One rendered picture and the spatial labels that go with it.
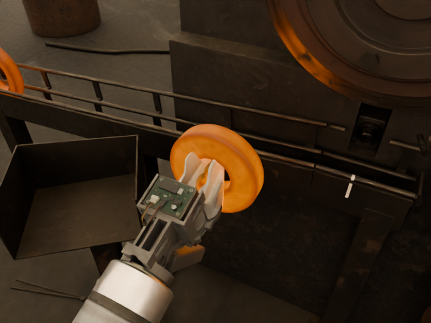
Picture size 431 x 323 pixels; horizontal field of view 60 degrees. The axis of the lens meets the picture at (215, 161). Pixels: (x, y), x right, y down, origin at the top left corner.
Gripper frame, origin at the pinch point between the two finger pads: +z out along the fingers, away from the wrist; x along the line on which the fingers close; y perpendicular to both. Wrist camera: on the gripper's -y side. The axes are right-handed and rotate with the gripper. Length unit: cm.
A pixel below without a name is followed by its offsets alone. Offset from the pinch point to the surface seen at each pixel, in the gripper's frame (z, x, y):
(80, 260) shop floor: -13, 63, -85
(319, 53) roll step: 22.1, -8.9, 5.8
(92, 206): -7.9, 30.3, -23.4
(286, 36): 24.0, -2.5, 6.2
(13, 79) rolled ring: 17, 80, -23
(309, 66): 22.8, -7.3, 2.0
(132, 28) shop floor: 176, 185, -141
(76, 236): -15.8, 27.7, -21.3
